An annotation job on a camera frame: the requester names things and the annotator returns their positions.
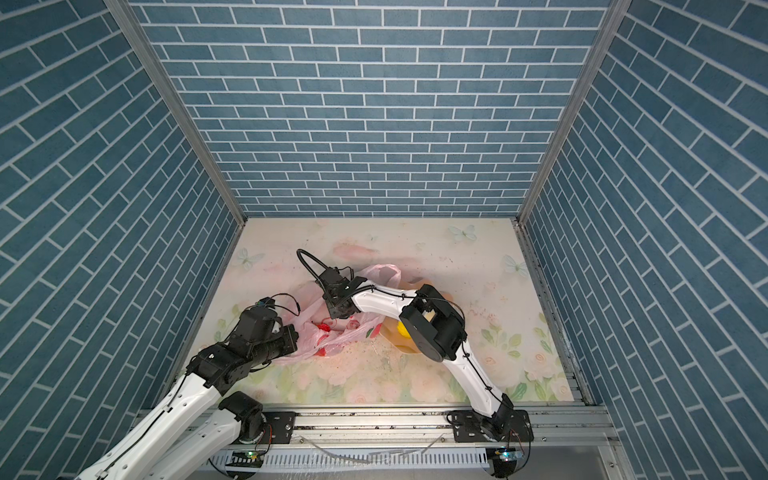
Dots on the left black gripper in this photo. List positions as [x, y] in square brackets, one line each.
[292, 342]

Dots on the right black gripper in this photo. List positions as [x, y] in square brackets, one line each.
[330, 306]

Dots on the pink plastic bag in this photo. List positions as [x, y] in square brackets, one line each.
[307, 310]

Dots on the peach lotus shaped bowl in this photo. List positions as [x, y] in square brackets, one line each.
[399, 342]

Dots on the yellow fake lemon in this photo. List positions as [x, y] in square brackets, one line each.
[402, 330]

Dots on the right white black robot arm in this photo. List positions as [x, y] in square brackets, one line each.
[484, 396]

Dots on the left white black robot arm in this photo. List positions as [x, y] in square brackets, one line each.
[201, 414]

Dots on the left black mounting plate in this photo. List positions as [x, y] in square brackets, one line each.
[276, 428]

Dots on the black mounting plate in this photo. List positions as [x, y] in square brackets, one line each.
[510, 426]
[276, 428]

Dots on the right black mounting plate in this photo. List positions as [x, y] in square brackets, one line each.
[510, 426]

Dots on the white ventilation grille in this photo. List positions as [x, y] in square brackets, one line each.
[313, 460]

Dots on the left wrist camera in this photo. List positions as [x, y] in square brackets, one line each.
[266, 303]

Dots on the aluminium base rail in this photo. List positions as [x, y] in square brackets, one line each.
[569, 442]

